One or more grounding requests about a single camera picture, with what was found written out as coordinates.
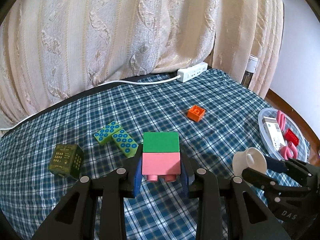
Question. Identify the orange toy brick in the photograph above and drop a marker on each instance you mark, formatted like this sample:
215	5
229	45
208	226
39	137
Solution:
196	113

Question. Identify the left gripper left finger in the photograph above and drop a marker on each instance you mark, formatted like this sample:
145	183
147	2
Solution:
74	215

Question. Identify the white power strip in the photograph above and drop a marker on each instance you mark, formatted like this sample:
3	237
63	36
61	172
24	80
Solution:
186	74

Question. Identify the dark green printed box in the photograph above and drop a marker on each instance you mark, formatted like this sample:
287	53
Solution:
66	161

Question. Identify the green pink brick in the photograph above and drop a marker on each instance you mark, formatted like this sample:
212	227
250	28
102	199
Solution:
161	156

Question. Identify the long pink foam roller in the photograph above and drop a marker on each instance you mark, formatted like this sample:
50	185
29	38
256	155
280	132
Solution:
289	151

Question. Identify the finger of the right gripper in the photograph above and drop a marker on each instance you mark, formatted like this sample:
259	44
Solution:
284	195
290	166

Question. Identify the short pink foam roller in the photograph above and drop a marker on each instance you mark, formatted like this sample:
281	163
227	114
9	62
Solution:
281	120

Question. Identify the white plastic cap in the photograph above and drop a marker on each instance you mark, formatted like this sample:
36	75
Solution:
251	158

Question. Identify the white medicine box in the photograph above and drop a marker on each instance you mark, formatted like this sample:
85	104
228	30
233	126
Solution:
274	133

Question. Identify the clear plastic bowl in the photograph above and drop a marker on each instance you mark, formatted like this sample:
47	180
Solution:
303	147

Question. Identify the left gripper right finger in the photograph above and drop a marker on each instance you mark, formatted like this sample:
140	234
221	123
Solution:
247	215

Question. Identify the cream curtain right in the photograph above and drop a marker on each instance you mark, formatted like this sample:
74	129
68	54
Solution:
245	28

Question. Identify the green blue-dotted block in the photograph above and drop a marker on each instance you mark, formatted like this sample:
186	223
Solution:
125	143
104	135

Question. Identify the blue plaid tablecloth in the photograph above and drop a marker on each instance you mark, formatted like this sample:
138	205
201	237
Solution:
160	210

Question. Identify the red toy brick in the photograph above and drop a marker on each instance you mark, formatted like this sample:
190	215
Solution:
291	137

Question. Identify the white tower heater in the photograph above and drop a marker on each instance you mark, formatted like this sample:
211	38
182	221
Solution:
250	70

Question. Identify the cream patterned curtain left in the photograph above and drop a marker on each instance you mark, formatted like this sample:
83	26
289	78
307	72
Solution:
54	49

